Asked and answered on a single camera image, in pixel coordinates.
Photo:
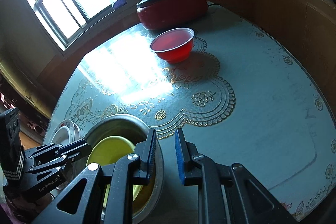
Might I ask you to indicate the floral lace table cover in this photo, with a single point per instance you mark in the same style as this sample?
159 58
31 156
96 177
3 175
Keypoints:
240 96

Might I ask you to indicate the white ceramic bowl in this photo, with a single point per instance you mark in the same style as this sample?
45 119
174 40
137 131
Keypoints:
62 136

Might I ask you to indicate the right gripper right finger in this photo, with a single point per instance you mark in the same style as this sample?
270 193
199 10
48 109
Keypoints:
188 171

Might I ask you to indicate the red electric pot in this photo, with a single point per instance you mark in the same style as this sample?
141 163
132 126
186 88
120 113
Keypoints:
164 14

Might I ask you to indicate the blue white object on sill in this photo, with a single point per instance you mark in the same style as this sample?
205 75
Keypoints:
116 4

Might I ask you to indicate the red plastic bowl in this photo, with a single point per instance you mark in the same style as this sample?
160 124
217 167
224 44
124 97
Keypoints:
173 46

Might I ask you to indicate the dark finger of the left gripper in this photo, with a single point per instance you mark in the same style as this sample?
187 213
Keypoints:
75 150

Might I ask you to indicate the white plate with pattern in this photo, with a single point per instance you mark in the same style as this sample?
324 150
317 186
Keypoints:
74 129

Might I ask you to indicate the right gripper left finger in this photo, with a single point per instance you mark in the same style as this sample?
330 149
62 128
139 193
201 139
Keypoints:
146 154

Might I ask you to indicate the yellow plastic bowl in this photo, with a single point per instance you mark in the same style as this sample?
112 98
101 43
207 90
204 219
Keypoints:
109 150

